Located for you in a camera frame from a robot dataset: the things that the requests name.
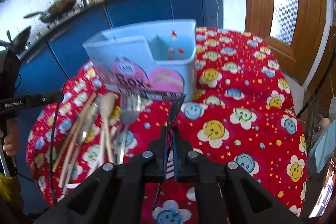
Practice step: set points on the yellow sleeve forearm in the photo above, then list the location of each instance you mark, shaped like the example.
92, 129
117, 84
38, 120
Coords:
11, 192

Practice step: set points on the person's left hand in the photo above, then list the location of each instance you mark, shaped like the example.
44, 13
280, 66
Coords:
11, 140

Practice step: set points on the wooden spoon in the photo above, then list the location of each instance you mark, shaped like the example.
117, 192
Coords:
106, 108

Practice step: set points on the silver table knife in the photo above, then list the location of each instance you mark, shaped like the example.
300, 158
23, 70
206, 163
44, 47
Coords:
84, 132

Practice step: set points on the black wok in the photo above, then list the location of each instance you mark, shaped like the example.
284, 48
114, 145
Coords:
55, 11

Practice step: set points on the red smiley flower tablecloth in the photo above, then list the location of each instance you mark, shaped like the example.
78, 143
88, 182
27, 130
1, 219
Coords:
242, 111

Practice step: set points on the blue base cabinets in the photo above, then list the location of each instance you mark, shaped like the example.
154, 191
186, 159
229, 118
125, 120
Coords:
58, 54

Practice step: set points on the light blue utensil box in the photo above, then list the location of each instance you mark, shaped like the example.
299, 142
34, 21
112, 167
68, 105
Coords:
154, 59

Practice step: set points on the wooden chopstick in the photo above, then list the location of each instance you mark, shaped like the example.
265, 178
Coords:
78, 120
71, 153

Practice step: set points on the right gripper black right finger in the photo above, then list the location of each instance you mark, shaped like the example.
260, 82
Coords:
206, 175

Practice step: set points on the black plastic spatula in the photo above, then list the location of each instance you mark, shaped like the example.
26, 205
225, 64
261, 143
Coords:
172, 116

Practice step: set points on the wooden door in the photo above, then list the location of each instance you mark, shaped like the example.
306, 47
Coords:
292, 29

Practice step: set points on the silver fork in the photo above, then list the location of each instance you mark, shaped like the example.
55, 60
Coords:
130, 109

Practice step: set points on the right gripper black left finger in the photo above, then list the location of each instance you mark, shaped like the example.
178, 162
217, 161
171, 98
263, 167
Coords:
129, 180

